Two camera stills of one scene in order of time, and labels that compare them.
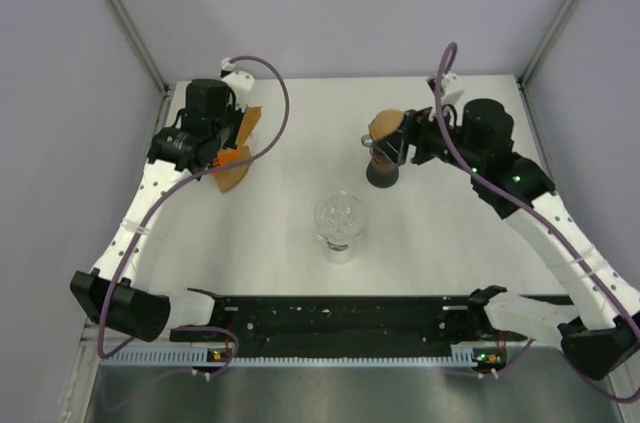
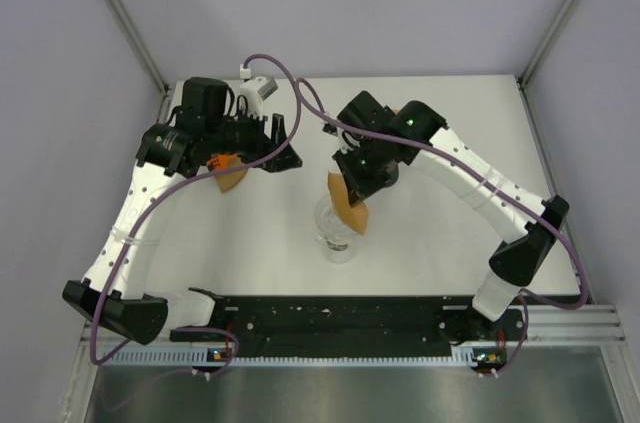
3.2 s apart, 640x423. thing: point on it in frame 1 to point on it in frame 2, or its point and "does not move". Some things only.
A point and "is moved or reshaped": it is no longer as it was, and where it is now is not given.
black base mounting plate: x=344 y=321 does not move
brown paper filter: x=252 y=116 is moved or reshaped
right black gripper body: x=430 y=142 to x=363 y=167
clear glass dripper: x=339 y=217 does not move
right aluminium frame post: x=561 y=15 does not move
